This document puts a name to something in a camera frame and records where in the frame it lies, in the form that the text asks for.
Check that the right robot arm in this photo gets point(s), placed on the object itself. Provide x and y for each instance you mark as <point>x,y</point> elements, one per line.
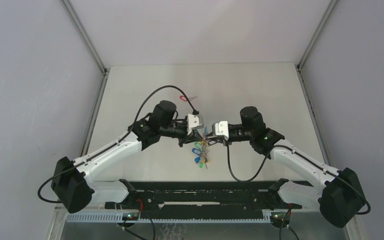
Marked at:
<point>337,194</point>

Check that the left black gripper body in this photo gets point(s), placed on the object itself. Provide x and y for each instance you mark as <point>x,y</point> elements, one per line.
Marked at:
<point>183,135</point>

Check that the key with red tag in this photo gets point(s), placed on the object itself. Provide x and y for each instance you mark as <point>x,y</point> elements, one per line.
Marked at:
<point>185,99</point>

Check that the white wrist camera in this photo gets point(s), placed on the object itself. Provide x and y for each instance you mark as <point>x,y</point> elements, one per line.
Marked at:
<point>195,122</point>
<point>221,129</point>

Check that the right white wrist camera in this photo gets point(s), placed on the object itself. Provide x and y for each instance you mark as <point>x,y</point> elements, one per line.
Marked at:
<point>221,129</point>

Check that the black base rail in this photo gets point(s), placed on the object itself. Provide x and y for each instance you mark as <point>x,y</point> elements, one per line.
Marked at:
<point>203,200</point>

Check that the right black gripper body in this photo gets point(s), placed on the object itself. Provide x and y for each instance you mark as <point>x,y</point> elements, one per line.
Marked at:
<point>226,142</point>

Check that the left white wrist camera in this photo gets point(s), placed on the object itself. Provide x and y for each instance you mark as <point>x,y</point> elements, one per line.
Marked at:
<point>195,122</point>

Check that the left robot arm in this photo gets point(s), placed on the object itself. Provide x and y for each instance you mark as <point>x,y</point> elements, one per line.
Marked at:
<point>76,183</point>

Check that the metal key organizer ring plate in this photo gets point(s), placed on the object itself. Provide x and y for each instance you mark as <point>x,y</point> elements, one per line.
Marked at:
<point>201,150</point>

